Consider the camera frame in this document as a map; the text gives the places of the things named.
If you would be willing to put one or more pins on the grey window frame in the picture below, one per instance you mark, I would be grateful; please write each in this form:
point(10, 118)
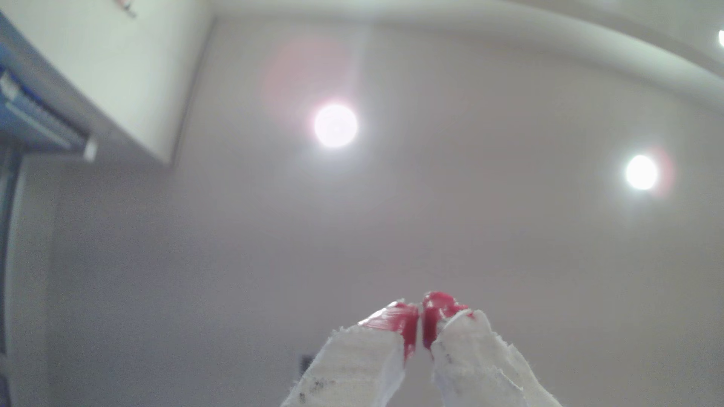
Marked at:
point(8, 271)

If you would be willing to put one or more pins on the blue window blind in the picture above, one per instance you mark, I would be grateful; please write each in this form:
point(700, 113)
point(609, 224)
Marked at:
point(28, 113)

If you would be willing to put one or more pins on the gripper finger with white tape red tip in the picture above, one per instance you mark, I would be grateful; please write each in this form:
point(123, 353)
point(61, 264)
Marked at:
point(356, 362)
point(481, 362)

